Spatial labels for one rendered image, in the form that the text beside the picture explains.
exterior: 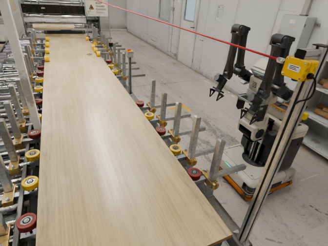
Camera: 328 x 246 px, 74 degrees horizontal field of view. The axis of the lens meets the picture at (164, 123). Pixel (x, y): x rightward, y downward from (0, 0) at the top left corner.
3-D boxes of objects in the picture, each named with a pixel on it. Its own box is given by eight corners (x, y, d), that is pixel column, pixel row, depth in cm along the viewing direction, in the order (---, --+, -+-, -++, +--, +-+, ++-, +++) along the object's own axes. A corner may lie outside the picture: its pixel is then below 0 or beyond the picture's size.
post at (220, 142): (208, 196, 145) (222, 136, 121) (211, 200, 142) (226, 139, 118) (203, 197, 144) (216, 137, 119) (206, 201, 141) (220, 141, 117)
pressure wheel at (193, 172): (201, 187, 134) (203, 174, 128) (190, 192, 131) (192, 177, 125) (194, 178, 140) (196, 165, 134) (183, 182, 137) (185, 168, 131)
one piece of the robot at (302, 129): (252, 147, 282) (272, 86, 239) (288, 175, 239) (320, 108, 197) (231, 153, 269) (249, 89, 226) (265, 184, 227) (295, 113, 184)
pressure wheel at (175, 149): (175, 165, 150) (177, 152, 144) (166, 160, 153) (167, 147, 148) (181, 159, 156) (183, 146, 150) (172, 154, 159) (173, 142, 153)
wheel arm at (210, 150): (219, 148, 173) (220, 144, 170) (222, 151, 170) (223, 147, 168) (170, 161, 156) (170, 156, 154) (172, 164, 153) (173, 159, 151)
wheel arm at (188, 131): (203, 129, 191) (203, 125, 188) (205, 131, 188) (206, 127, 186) (156, 138, 174) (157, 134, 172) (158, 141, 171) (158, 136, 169)
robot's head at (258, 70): (266, 67, 197) (261, 55, 187) (285, 74, 180) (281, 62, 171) (254, 78, 198) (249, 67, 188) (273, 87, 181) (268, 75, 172)
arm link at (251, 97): (271, 93, 160) (262, 89, 167) (262, 89, 154) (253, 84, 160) (261, 108, 164) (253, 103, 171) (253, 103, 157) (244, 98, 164)
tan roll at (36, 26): (97, 29, 513) (97, 23, 507) (98, 30, 503) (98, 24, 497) (28, 29, 458) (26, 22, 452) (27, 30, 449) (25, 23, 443)
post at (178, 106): (174, 152, 184) (179, 100, 160) (176, 154, 181) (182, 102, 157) (170, 153, 183) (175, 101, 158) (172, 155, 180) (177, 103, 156)
